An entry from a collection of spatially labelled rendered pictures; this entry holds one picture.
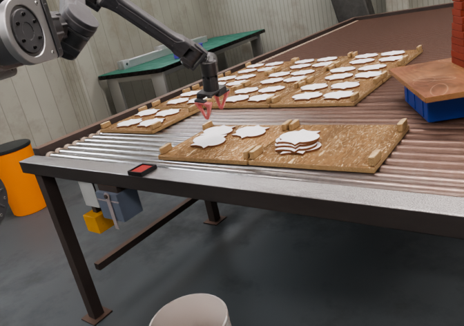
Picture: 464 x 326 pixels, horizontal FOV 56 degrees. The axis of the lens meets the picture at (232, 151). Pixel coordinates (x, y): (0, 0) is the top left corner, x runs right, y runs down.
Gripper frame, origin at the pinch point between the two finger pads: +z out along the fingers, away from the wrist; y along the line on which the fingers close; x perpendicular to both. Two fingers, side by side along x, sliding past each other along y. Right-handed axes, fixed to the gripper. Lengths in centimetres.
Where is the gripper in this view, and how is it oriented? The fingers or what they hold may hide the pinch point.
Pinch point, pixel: (214, 112)
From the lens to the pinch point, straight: 162.7
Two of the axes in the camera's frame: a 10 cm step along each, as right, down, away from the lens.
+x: 8.5, 1.8, -4.9
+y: -5.1, 4.5, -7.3
